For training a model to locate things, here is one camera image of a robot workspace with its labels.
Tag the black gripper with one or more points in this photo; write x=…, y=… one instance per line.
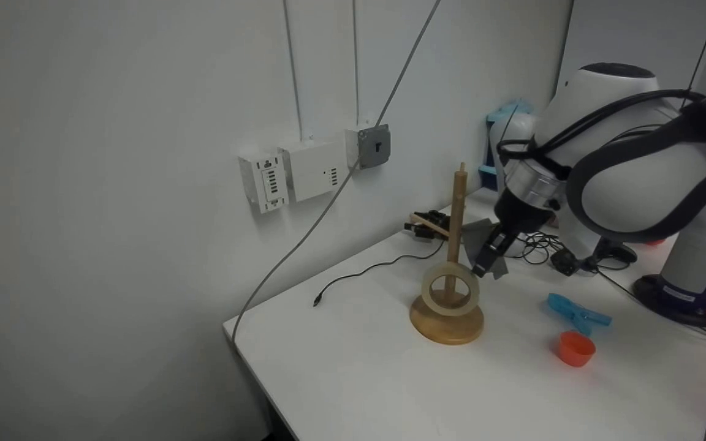
x=520, y=218

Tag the beige masking tape roll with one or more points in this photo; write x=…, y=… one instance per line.
x=427, y=286

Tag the light blue bin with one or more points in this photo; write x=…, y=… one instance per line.
x=501, y=111

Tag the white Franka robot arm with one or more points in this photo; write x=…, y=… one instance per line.
x=607, y=89

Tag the grey wall socket box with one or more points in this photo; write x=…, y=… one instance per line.
x=373, y=146

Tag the white wall conduit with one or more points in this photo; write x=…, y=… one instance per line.
x=293, y=64
x=355, y=63

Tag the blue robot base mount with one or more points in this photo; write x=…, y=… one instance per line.
x=673, y=297

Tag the blue plastic clamp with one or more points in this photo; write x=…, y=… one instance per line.
x=574, y=312

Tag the wooden mug stand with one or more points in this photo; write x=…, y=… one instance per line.
x=446, y=323

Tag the large white wall box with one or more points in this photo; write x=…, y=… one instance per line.
x=314, y=171

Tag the white labelled wall box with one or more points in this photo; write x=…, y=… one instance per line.
x=265, y=182

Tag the black device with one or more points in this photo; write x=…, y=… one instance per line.
x=607, y=255

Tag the white slim robot arm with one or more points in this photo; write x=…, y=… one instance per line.
x=696, y=261

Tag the black connector block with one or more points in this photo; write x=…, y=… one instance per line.
x=427, y=221

